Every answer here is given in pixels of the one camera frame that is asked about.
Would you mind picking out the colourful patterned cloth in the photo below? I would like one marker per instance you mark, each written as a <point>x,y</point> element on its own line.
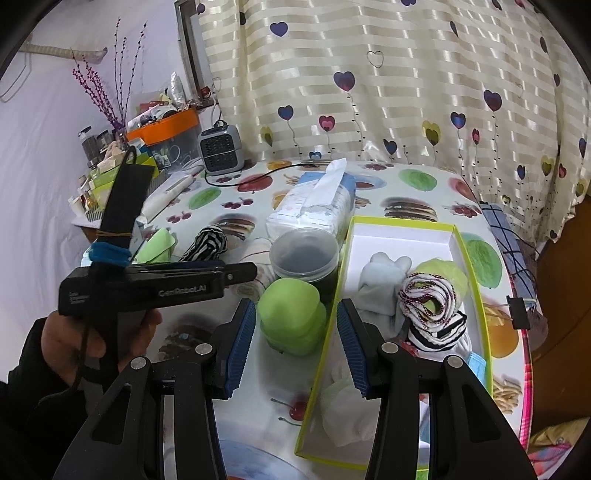
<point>556,447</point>

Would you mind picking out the striped curtain with hearts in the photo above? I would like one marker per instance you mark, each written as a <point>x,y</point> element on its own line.
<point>369,92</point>

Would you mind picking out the person's left hand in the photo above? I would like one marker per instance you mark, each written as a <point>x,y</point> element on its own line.
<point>60,341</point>

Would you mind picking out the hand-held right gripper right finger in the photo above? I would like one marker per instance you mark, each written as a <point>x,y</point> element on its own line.
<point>351,353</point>

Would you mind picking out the black white striped sock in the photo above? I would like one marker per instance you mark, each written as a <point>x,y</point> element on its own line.
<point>438,334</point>
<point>207,244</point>

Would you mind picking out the green plastic container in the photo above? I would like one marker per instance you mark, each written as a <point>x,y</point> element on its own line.
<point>291,318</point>

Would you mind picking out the green towel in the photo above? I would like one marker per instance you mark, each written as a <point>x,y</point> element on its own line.
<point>431,295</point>

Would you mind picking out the blue plaid cloth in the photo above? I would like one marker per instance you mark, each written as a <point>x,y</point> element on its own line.
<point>512,240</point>

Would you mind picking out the fruit printed tablecloth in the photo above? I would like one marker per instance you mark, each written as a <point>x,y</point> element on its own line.
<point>429,194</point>

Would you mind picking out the light grey sock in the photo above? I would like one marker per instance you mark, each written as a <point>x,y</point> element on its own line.
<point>376,286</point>

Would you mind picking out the white rolling pin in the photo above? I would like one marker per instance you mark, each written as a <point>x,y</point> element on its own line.
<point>168,194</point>

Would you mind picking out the white box with lime edges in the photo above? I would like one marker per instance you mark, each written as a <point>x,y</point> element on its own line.
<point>406,235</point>

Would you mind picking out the purple flower branches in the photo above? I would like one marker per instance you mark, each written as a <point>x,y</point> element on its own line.
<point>111,87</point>

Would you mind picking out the glass jar black lid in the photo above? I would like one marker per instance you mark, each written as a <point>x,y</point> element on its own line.
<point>104,138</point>
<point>86,141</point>

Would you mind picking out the grey desktop heater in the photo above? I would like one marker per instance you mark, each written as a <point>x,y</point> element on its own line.
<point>220,148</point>

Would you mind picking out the green and white socks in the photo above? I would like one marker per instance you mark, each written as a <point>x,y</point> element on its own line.
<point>159,244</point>

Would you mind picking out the small light blue packet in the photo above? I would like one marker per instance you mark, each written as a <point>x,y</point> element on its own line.
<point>478,364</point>

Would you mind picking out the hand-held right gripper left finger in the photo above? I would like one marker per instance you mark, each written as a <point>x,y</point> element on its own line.
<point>240,350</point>

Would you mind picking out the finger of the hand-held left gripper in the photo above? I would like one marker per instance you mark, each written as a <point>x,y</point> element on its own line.
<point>240,272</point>

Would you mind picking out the clear storage box orange lid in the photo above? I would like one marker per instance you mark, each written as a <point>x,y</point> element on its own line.
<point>168,131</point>

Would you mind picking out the clear plastic round container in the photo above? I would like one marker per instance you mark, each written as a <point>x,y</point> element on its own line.
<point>304,258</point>

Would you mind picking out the green cardboard box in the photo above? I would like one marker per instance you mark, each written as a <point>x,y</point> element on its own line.
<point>104,177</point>

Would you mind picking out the white blue tissue pack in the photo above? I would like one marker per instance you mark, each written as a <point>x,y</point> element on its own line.
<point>318,198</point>

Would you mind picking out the black binder clip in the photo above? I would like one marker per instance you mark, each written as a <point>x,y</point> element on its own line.
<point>518,310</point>

